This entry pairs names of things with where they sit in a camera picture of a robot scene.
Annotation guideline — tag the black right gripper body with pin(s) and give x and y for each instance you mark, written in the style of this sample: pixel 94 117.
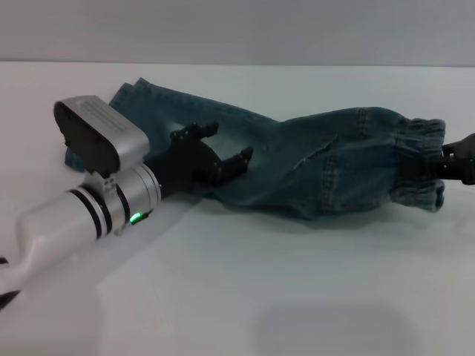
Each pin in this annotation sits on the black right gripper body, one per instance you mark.
pixel 468 159

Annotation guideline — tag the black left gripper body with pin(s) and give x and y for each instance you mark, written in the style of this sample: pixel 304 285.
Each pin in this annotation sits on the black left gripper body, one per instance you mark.
pixel 185 163

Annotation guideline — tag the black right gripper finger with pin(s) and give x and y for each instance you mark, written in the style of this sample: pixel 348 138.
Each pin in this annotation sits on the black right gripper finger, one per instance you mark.
pixel 426 168
pixel 452 150

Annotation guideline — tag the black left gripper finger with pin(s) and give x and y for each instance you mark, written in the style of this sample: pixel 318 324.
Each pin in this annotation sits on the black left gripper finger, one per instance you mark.
pixel 234 165
pixel 194 130

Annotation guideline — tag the blue denim shorts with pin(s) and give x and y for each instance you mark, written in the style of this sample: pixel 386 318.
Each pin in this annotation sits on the blue denim shorts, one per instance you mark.
pixel 282 167

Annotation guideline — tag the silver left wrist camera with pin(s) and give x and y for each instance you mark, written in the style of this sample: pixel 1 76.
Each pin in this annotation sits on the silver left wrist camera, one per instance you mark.
pixel 107 126

